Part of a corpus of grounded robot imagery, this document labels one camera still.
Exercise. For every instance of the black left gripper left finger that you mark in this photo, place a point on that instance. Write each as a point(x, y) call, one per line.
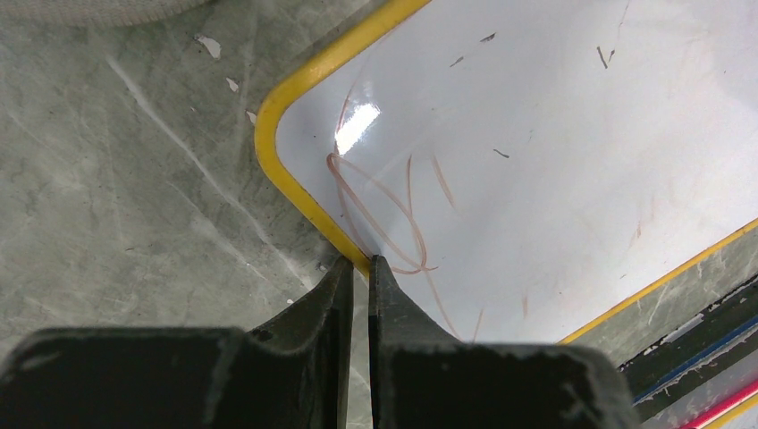
point(289, 372)

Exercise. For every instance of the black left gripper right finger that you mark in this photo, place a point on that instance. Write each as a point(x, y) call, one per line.
point(423, 377)

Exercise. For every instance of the yellow framed whiteboard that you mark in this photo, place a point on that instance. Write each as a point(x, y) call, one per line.
point(527, 168)

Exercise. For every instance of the grey silver scrubbing sponge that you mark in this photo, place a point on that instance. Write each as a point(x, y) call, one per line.
point(108, 13)

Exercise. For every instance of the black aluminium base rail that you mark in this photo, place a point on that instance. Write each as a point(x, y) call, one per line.
point(709, 358)

